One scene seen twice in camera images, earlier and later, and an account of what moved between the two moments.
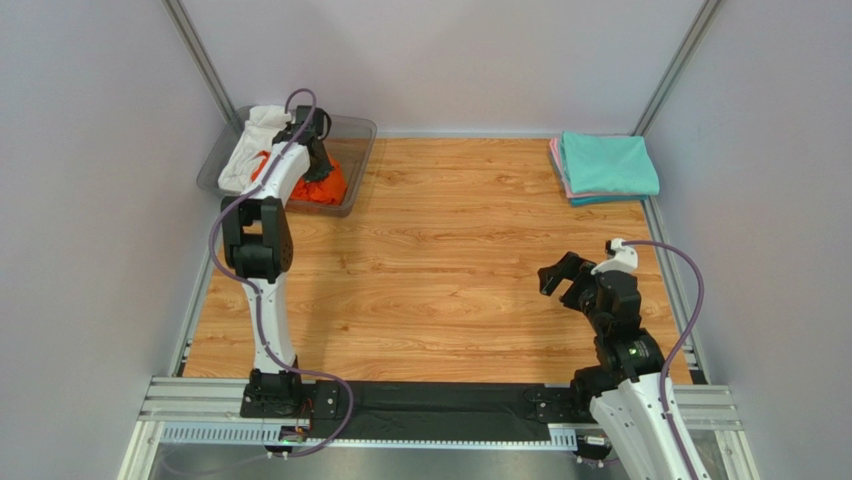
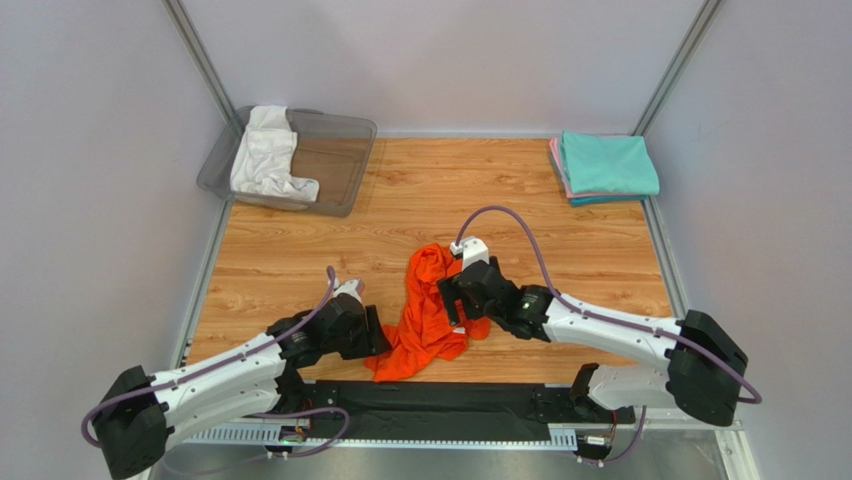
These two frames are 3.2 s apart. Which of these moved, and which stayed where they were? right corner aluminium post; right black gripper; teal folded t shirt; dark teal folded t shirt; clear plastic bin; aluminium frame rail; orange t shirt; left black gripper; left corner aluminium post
Moved: orange t shirt; right black gripper; left black gripper
Stayed: right corner aluminium post; dark teal folded t shirt; teal folded t shirt; left corner aluminium post; aluminium frame rail; clear plastic bin
